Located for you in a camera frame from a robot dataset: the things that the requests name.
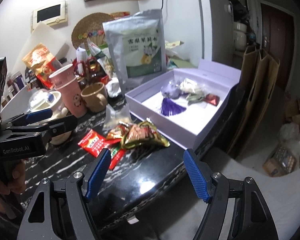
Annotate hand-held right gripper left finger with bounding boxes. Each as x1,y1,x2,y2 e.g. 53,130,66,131
18,148,112,240

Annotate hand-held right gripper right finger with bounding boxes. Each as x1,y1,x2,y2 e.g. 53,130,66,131
183,148,278,240

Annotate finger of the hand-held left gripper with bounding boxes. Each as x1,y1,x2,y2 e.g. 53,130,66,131
1,108,53,130
9,115,79,138

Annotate red green edged packet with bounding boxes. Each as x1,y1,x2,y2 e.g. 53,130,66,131
107,146,127,170

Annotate red sachet packet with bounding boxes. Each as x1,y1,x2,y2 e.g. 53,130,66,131
79,129,108,158

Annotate red orange snack packet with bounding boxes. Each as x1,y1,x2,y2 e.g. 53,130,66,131
106,124,128,140

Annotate lavender gift box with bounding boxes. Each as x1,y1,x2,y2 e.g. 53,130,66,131
125,59,242,152

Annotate clear plastic packet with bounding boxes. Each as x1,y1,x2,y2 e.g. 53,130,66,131
102,105,133,132

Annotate gold brown snack packet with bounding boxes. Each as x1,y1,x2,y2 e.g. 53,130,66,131
122,121,170,150

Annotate green triangular packet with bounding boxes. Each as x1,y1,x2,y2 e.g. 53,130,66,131
187,94,206,105

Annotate small red foil packet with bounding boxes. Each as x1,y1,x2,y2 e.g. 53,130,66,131
205,94,221,107

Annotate purple sachet with tassel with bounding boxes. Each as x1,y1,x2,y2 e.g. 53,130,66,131
160,80,188,117

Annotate white snack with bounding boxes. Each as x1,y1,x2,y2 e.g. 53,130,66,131
180,79,205,95

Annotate person's left hand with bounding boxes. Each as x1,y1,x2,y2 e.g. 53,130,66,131
6,159,27,194

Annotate white cartoon teapot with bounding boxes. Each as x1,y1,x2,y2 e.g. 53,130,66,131
27,89,73,145

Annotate pink paper cup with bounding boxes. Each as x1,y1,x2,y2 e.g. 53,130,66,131
56,77,88,117
49,64,74,89

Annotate brown ceramic mug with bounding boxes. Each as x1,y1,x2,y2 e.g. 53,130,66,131
80,82,108,113

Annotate red yellow snack bag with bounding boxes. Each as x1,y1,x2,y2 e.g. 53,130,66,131
22,43,59,88

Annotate grey leaf pattern mattress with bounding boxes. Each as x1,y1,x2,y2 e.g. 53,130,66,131
145,145,300,240

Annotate crumpled white tissue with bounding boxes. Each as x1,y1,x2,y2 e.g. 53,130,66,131
107,77,122,98

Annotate rolled white paper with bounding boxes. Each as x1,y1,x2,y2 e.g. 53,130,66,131
76,46,87,62

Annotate white plastic board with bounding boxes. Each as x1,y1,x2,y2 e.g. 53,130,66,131
15,21,70,67

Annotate green white packet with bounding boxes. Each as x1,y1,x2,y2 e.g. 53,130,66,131
87,39,111,63

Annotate cardboard box of small items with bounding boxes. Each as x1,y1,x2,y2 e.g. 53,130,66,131
262,142,300,178

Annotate woven straw hat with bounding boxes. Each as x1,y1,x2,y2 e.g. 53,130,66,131
71,12,115,52

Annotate silver stand-up pouch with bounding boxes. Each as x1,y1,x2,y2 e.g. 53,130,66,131
102,9,167,94

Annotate white ceramic jar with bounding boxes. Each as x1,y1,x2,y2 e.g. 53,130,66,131
234,21,248,52

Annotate white refrigerator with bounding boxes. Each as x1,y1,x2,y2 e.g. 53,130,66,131
137,0,234,68

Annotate dark wooden door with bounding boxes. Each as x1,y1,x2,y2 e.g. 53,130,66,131
260,1,297,91

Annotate red handled scissors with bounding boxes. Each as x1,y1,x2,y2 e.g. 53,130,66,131
74,56,99,77

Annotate wall intercom panel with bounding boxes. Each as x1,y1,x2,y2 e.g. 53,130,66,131
31,1,68,30

